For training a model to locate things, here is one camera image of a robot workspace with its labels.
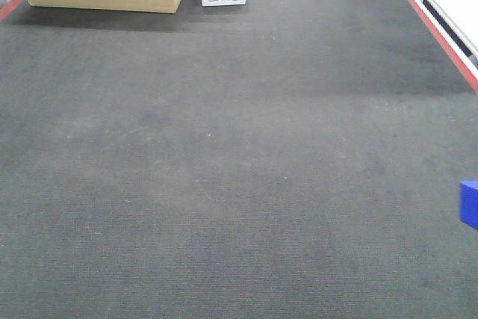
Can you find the small blue block part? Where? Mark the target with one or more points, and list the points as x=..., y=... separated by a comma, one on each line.
x=468, y=203

